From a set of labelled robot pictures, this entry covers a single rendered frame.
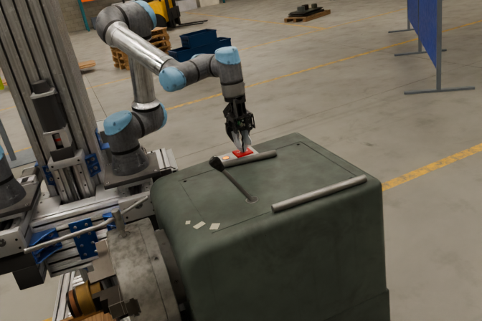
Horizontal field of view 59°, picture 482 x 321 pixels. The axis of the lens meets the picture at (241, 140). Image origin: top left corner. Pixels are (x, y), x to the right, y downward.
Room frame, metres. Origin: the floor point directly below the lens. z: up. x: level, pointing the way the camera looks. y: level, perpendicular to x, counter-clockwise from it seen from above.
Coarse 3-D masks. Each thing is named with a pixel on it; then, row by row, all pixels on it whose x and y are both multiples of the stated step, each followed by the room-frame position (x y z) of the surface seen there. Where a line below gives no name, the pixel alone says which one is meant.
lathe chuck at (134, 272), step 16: (128, 224) 1.08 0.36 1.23; (112, 240) 1.00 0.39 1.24; (128, 240) 0.99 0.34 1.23; (112, 256) 0.95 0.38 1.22; (128, 256) 0.95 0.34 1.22; (144, 256) 0.94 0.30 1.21; (128, 272) 0.91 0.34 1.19; (144, 272) 0.91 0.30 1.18; (128, 288) 0.89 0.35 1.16; (144, 288) 0.89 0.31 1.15; (144, 304) 0.88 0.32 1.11; (160, 304) 0.89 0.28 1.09; (144, 320) 0.87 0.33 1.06; (160, 320) 0.89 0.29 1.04
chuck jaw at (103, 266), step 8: (104, 240) 1.08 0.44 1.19; (96, 248) 1.06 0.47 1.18; (104, 248) 1.06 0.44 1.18; (104, 256) 1.05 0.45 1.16; (96, 264) 1.03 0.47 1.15; (104, 264) 1.03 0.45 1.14; (112, 264) 1.03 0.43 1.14; (96, 272) 1.01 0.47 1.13; (104, 272) 1.01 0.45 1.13; (112, 272) 1.02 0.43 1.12; (96, 280) 1.00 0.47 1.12
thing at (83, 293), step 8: (88, 280) 1.01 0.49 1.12; (80, 288) 0.97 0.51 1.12; (88, 288) 0.96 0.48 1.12; (96, 288) 0.98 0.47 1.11; (72, 296) 0.95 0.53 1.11; (80, 296) 0.95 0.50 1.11; (88, 296) 0.95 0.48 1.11; (72, 304) 0.94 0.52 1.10; (80, 304) 0.94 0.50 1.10; (88, 304) 0.94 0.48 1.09; (72, 312) 0.93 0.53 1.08; (80, 312) 0.94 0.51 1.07; (88, 312) 0.94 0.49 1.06
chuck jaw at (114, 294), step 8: (112, 288) 0.96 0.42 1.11; (96, 296) 0.94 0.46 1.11; (104, 296) 0.93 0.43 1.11; (112, 296) 0.92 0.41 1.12; (120, 296) 0.91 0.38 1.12; (96, 304) 0.93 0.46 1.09; (104, 304) 0.91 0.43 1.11; (112, 304) 0.88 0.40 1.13; (120, 304) 0.88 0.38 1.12; (128, 304) 0.87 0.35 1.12; (136, 304) 0.88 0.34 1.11; (104, 312) 0.90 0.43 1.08; (112, 312) 0.87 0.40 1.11; (120, 312) 0.88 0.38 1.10; (128, 312) 0.87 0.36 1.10; (136, 312) 0.87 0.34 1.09
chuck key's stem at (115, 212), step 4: (116, 208) 1.02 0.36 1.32; (112, 212) 1.00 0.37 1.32; (116, 212) 1.00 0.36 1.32; (116, 216) 1.00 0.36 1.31; (120, 216) 1.01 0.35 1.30; (116, 220) 1.00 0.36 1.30; (120, 220) 1.00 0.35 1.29; (116, 224) 1.00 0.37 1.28; (120, 224) 1.00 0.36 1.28; (124, 224) 1.01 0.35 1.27; (120, 228) 1.00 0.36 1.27; (124, 228) 1.01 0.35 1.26; (120, 232) 1.01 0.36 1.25; (124, 232) 1.01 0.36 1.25; (124, 236) 1.01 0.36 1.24
